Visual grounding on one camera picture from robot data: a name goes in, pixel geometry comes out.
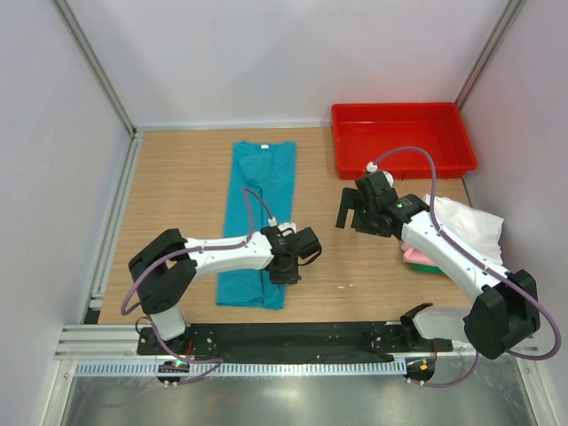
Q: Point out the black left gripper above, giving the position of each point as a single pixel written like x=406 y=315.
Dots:
x=290 y=278

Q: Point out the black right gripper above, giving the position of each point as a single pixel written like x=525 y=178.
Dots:
x=352 y=200

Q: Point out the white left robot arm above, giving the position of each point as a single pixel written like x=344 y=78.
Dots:
x=163 y=270

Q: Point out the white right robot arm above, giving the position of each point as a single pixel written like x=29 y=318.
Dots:
x=500 y=316

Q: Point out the red plastic bin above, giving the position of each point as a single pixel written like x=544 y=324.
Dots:
x=364 y=132

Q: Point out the pink folded t shirt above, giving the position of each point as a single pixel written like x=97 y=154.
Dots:
x=412 y=255

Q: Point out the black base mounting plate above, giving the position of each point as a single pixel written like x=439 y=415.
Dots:
x=302 y=343

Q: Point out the green folded t shirt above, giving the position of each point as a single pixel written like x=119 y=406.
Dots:
x=426 y=268

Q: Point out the white folded t shirt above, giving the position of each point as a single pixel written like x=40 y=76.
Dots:
x=480 y=229

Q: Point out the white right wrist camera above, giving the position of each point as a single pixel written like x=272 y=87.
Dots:
x=372 y=167

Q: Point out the white slotted cable duct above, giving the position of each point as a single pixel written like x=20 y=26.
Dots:
x=165 y=368

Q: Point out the aluminium frame rail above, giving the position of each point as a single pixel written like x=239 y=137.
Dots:
x=102 y=341

